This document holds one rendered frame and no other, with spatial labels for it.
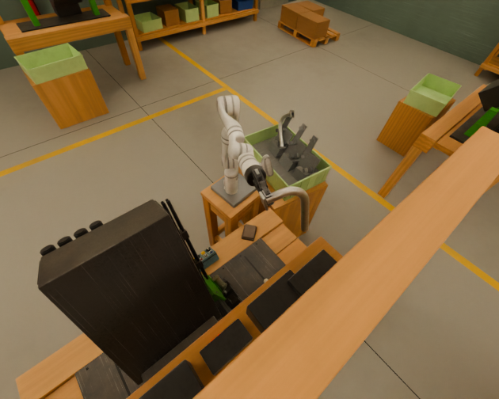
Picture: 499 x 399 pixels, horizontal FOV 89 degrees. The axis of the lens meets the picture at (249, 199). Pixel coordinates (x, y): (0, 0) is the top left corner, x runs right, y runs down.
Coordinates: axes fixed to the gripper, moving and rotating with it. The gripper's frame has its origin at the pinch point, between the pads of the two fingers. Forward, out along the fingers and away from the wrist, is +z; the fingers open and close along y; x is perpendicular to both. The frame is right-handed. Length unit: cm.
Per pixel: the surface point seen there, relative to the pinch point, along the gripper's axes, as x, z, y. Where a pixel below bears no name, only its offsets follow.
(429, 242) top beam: 15.6, 41.7, 17.1
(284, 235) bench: 11, -37, -75
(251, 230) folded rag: -7, -43, -64
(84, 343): -101, -11, -52
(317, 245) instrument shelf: 9.1, 13.6, -16.8
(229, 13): 146, -612, -34
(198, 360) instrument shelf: -34.8, 33.0, -10.9
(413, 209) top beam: 17.8, 35.5, 18.1
